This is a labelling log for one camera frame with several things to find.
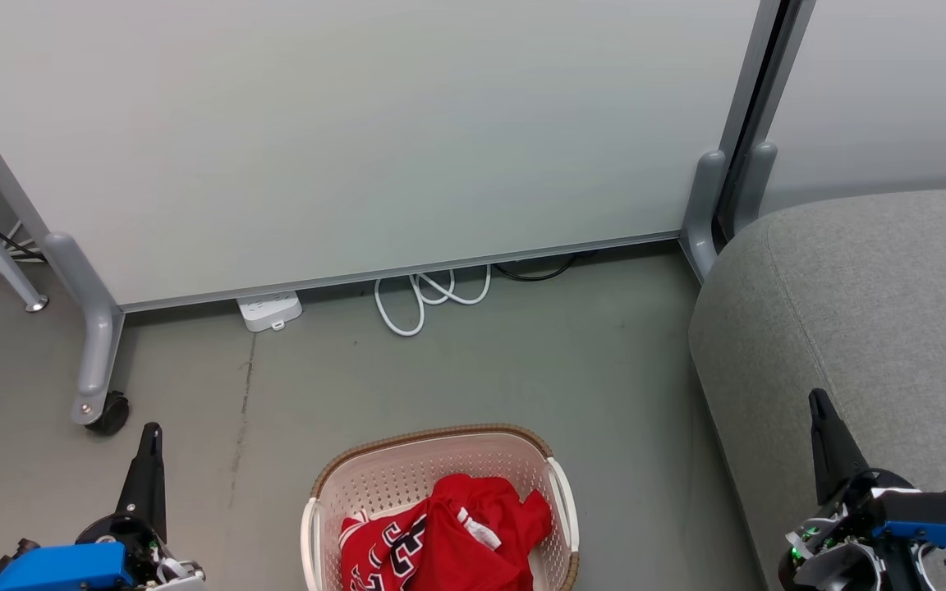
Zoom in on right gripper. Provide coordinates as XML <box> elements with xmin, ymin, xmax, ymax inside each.
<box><xmin>778</xmin><ymin>388</ymin><xmax>927</xmax><ymax>591</ymax></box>

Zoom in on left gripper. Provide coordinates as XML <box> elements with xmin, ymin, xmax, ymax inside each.
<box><xmin>79</xmin><ymin>423</ymin><xmax>204</xmax><ymax>591</ymax></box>

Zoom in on plain red garment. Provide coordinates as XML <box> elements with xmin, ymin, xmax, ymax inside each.
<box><xmin>407</xmin><ymin>474</ymin><xmax>553</xmax><ymax>591</ymax></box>

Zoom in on grey fabric sofa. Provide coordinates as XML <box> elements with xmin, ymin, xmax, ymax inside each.
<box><xmin>688</xmin><ymin>186</ymin><xmax>946</xmax><ymax>591</ymax></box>

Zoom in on black caster wheel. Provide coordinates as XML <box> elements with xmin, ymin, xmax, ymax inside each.
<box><xmin>85</xmin><ymin>392</ymin><xmax>131</xmax><ymax>437</ymax></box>

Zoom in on grey partition leg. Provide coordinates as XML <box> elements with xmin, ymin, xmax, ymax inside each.
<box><xmin>734</xmin><ymin>141</ymin><xmax>778</xmax><ymax>241</ymax></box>
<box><xmin>681</xmin><ymin>149</ymin><xmax>727</xmax><ymax>284</ymax></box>
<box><xmin>44</xmin><ymin>232</ymin><xmax>125</xmax><ymax>426</ymax></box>

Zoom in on white power strip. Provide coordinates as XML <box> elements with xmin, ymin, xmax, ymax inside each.
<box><xmin>236</xmin><ymin>291</ymin><xmax>304</xmax><ymax>332</ymax></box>

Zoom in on red jersey with lettering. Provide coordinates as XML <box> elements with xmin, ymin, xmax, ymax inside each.
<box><xmin>339</xmin><ymin>501</ymin><xmax>433</xmax><ymax>591</ymax></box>

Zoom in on white plastic laundry basket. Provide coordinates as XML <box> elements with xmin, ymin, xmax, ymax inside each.
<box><xmin>301</xmin><ymin>424</ymin><xmax>581</xmax><ymax>591</ymax></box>

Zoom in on white partition panel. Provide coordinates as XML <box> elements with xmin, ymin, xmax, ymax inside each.
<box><xmin>0</xmin><ymin>0</ymin><xmax>761</xmax><ymax>313</ymax></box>
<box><xmin>760</xmin><ymin>0</ymin><xmax>946</xmax><ymax>216</ymax></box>

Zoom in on coiled white cable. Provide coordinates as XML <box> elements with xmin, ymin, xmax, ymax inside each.
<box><xmin>373</xmin><ymin>264</ymin><xmax>493</xmax><ymax>337</ymax></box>

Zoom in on black cable under partition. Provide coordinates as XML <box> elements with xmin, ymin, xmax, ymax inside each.
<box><xmin>494</xmin><ymin>253</ymin><xmax>597</xmax><ymax>282</ymax></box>

